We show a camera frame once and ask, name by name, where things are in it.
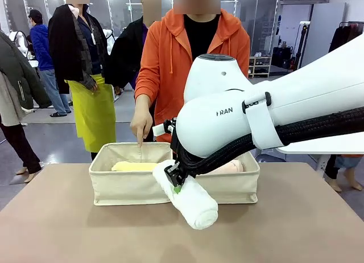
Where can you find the black suitcase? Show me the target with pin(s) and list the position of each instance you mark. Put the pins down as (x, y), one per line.
(281, 56)

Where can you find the person in black jacket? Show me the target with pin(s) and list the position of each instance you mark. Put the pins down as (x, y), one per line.
(125, 52)

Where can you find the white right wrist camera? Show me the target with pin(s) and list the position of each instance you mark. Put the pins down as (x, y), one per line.
(160, 128)

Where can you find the pink towel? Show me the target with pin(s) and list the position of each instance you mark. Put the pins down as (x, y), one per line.
(231, 167)

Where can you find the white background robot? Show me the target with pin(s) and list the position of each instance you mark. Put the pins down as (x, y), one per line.
(19, 42)

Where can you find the yellow towel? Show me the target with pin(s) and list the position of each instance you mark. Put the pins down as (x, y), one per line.
(133, 166)

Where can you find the person in orange hoodie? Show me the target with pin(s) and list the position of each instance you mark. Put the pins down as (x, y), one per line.
(162, 66)

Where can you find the black tripod pole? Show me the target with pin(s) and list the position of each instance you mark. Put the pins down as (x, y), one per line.
(301, 46)

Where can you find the person's right hand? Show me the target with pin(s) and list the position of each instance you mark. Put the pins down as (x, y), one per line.
(141, 120)

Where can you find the white towel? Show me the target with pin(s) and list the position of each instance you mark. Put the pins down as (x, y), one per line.
(196, 206)

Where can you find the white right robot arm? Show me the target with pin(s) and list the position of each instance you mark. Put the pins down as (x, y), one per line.
(312, 86)

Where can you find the figure in black coat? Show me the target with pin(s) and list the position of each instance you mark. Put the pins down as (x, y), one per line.
(71, 46)

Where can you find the person in blue jacket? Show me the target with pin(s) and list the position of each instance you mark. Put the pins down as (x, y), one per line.
(45, 52)

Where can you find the beige fabric basket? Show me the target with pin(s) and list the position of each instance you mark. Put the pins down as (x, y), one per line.
(233, 187)
(128, 186)

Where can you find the white side table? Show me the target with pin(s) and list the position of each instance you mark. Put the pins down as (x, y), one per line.
(321, 149)

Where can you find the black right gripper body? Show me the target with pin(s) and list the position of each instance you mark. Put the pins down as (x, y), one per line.
(175, 174)

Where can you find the white shoe rack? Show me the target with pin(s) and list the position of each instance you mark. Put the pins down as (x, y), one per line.
(260, 66)

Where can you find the clothes rack with dark garments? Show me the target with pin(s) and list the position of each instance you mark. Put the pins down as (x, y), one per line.
(342, 38)

